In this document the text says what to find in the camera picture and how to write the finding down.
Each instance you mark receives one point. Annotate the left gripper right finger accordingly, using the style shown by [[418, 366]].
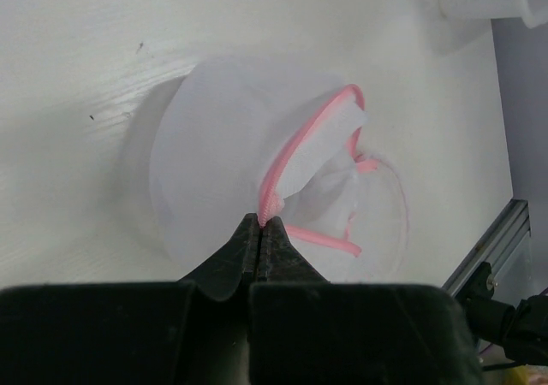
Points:
[[278, 260]]

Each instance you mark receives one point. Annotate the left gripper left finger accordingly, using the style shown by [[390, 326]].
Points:
[[235, 263]]

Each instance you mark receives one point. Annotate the aluminium frame rail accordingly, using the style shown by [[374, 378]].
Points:
[[506, 247]]

